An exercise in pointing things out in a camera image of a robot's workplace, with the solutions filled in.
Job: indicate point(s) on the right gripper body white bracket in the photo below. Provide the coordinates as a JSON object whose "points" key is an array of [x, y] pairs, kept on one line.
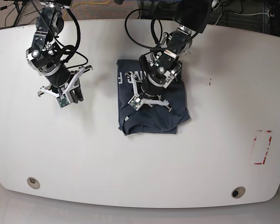
{"points": [[72, 83]]}

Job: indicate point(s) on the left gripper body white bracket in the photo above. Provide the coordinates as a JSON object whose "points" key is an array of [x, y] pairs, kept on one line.
{"points": [[146, 98]]}

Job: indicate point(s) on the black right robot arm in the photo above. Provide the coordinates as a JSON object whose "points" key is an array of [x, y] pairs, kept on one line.
{"points": [[49, 57]]}

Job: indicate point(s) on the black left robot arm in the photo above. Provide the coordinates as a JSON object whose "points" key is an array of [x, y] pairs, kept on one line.
{"points": [[164, 66]]}

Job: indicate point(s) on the left table grommet hole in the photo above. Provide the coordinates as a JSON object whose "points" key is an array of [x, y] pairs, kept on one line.
{"points": [[33, 183]]}

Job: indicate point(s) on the table grommet hole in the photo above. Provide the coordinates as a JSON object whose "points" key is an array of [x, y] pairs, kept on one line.
{"points": [[33, 183], [238, 192]]}

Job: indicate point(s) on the right table grommet hole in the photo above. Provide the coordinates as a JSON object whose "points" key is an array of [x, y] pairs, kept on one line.
{"points": [[238, 192]]}

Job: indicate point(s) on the red tape marking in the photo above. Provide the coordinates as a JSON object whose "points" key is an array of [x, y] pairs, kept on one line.
{"points": [[261, 145]]}

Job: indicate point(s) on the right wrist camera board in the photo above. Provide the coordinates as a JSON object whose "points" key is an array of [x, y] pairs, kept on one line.
{"points": [[62, 101]]}

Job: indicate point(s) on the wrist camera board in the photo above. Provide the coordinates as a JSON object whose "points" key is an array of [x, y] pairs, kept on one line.
{"points": [[62, 101], [136, 103]]}

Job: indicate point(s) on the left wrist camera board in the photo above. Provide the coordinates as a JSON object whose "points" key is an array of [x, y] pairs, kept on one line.
{"points": [[136, 103]]}

